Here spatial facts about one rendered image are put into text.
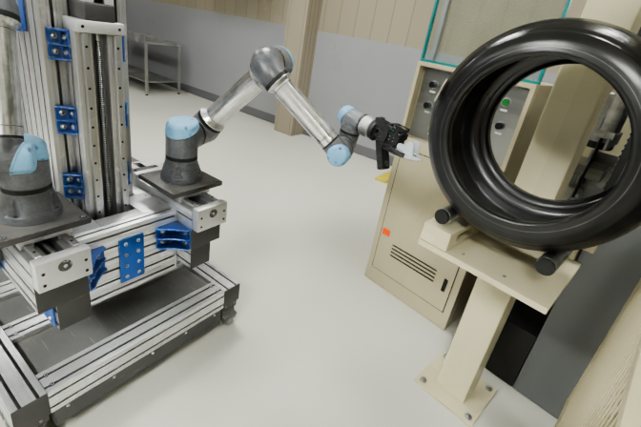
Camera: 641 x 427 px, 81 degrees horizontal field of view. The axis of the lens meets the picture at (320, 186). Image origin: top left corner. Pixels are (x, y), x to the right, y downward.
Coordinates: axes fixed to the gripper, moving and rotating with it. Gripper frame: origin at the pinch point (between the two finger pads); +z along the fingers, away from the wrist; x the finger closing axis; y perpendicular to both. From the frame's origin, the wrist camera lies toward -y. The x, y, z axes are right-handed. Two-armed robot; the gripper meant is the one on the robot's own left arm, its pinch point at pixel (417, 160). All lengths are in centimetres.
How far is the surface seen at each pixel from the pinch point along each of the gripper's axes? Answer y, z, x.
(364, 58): -17, -226, 245
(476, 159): 4.6, 12.1, 14.7
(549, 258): -1.7, 46.2, -9.6
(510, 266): -14.4, 38.8, 0.9
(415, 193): -39, -23, 59
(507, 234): -1.3, 35.9, -11.1
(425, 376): -95, 31, 25
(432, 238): -14.8, 19.0, -10.7
